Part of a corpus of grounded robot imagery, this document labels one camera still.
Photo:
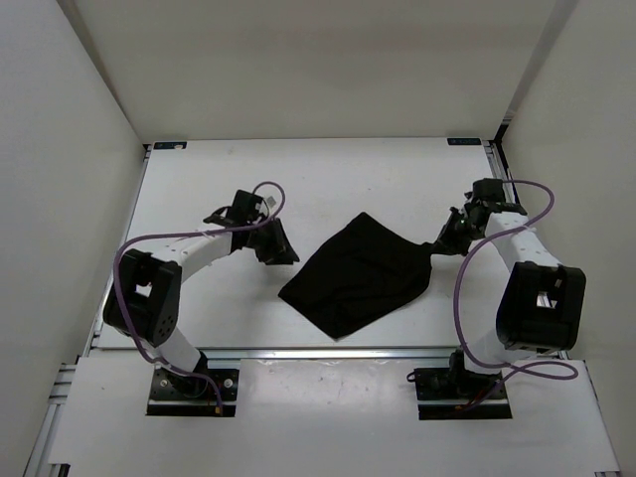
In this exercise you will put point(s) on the black skirt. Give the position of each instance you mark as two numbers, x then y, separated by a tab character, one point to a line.
359	275

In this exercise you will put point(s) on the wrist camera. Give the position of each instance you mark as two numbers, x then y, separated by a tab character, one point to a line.
488	193
245	210

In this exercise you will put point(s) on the right blue corner label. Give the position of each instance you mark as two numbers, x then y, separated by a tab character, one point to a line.
463	141

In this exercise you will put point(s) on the blue corner label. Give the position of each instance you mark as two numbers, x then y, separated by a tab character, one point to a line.
170	145
463	141

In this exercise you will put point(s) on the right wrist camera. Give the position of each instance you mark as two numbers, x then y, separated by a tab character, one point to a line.
488	193

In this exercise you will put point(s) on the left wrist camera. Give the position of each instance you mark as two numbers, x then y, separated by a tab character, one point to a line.
245	210

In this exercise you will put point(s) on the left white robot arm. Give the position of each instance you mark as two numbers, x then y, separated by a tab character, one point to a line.
151	283

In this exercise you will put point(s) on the left blue corner label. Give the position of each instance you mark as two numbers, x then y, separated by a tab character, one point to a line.
170	145

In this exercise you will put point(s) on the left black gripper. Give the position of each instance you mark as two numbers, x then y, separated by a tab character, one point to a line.
280	250

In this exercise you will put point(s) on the aluminium front rail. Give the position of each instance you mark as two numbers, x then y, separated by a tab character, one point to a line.
328	353

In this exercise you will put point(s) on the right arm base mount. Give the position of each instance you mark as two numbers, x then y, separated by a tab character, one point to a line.
454	393

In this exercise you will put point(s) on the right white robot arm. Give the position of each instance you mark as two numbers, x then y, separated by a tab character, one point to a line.
541	305

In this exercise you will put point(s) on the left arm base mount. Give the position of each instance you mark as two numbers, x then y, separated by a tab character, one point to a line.
177	396

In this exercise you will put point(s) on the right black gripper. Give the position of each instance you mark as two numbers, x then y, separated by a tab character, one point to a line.
445	241

